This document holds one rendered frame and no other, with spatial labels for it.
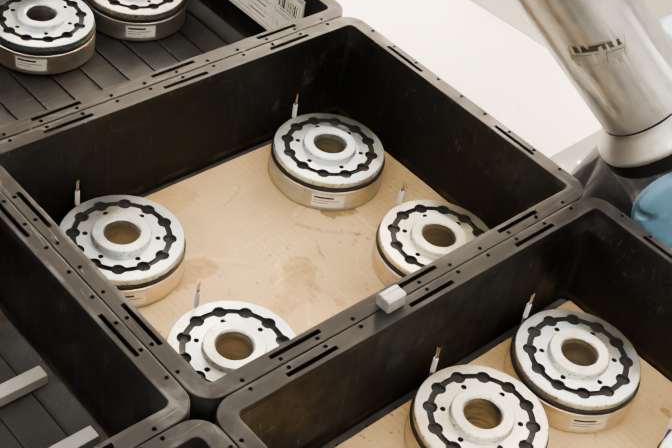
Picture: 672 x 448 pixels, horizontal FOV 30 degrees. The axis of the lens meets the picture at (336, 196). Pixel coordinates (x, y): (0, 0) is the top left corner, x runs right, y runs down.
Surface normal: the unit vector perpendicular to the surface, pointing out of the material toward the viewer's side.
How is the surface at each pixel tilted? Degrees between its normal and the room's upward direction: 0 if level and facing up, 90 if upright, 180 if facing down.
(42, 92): 0
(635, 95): 81
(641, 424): 0
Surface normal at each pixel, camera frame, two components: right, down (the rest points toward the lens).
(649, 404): 0.15, -0.75
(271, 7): -0.74, 0.35
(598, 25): 0.06, 0.48
